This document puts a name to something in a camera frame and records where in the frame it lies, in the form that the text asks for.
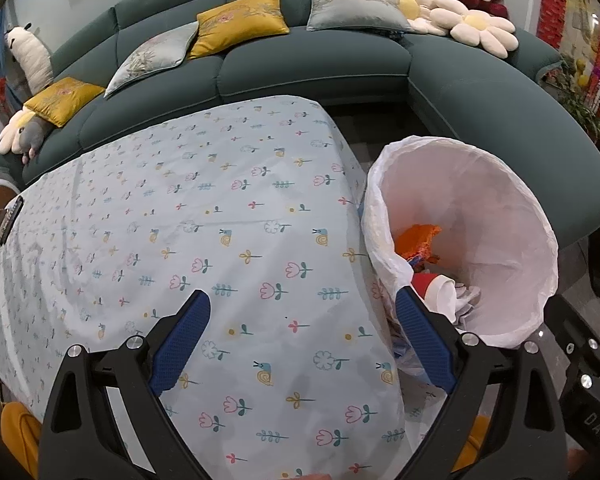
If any grey cushion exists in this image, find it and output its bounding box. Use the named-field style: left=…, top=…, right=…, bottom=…
left=104, top=22, right=199, bottom=99
left=306, top=0, right=412, bottom=32

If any orange plastic bag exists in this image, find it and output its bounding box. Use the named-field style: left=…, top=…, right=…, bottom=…
left=394, top=224, right=442, bottom=266

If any grey cushion right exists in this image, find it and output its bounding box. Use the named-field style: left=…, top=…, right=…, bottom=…
left=306, top=0, right=412, bottom=32

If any yellow cushion centre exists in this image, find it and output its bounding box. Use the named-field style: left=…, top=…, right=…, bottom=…
left=187, top=0, right=289, bottom=60

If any dark green sectional sofa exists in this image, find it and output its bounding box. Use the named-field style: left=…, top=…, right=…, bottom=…
left=0, top=0, right=600, bottom=247

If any potted orchid plant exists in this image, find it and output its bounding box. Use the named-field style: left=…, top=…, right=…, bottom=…
left=541, top=56, right=600, bottom=151

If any white paper towel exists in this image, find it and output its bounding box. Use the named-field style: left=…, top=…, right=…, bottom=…
left=453, top=282, right=481, bottom=328

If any white daisy pillow right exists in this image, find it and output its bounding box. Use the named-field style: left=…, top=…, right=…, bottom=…
left=429, top=8, right=519, bottom=60

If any white daisy pillow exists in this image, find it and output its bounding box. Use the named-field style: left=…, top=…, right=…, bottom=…
left=429, top=8, right=519, bottom=60
left=399, top=0, right=468, bottom=36

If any yellow stool cushion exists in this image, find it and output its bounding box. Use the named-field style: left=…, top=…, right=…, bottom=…
left=1, top=402, right=42, bottom=479

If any floral light blue tablecloth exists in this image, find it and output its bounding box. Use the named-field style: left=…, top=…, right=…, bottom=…
left=0, top=96, right=430, bottom=479

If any white lined trash bin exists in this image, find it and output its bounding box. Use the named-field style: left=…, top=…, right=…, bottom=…
left=362, top=136, right=558, bottom=384

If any black remote control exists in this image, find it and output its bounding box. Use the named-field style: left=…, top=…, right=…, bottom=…
left=0, top=195, right=24, bottom=246

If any yellow cushion left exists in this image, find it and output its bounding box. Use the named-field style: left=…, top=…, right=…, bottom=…
left=24, top=77, right=105, bottom=128

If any white daisy pillow left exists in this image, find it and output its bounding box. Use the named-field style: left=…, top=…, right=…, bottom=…
left=399, top=0, right=468, bottom=36

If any grey plush with flower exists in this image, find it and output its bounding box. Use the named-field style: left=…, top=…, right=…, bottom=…
left=0, top=107, right=55, bottom=165

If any grey cushion left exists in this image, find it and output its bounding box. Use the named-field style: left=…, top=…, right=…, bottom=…
left=104, top=22, right=199, bottom=99

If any white panda plush pillow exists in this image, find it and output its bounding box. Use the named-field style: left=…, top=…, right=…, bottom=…
left=5, top=23, right=54, bottom=96

